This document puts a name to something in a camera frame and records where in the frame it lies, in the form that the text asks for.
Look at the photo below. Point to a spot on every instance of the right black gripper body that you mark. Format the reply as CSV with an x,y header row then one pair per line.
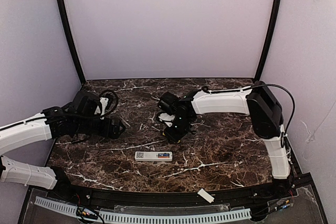
x,y
174,131

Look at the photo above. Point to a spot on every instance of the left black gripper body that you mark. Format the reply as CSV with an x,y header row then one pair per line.
x,y
109,127

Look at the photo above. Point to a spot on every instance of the white remote control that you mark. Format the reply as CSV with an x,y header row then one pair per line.
x,y
149,156

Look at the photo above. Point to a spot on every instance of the white battery cover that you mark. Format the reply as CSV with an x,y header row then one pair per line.
x,y
206,196

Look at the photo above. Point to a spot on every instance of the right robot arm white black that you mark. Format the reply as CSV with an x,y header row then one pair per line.
x,y
256,101

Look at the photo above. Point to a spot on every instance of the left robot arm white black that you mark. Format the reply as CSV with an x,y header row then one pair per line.
x,y
50,123

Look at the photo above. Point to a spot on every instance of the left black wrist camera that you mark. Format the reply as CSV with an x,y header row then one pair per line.
x,y
94,106

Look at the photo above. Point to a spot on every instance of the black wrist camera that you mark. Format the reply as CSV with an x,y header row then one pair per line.
x,y
168,103
94,106

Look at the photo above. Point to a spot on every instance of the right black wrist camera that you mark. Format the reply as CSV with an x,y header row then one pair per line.
x,y
168,103

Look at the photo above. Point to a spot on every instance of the black front table rail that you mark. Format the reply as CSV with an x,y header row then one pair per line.
x,y
133,188

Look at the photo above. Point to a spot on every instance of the white slotted cable duct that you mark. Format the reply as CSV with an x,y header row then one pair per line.
x,y
133,215

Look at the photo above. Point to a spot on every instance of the right black frame post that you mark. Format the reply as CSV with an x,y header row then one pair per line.
x,y
268,39

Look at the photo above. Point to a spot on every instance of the black frame post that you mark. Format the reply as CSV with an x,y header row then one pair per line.
x,y
268,39
70,41

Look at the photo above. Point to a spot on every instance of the left black frame post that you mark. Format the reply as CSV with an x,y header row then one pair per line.
x,y
70,41

